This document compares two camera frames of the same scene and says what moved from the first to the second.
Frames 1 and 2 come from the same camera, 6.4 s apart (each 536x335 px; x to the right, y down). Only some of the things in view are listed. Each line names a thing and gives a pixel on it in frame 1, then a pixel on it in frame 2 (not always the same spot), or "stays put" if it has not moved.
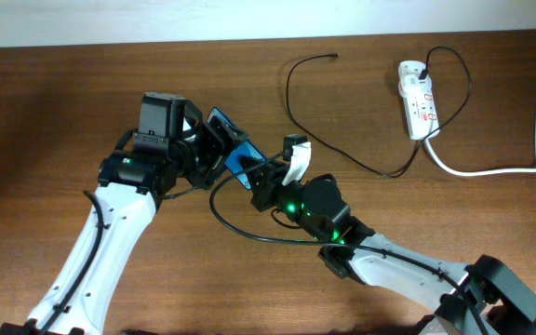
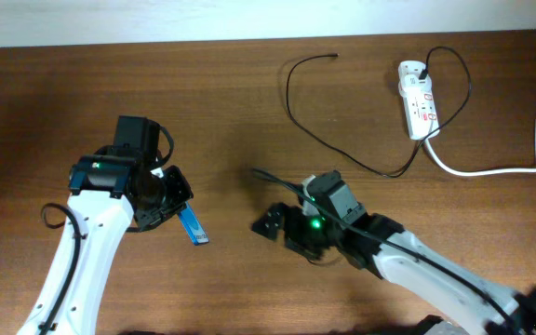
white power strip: (421, 108) stays put
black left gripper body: (207, 151) -> (167, 194)
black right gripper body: (274, 194) -> (308, 232)
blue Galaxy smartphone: (248, 150) -> (193, 225)
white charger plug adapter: (411, 82) stays put
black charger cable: (422, 144) stays put
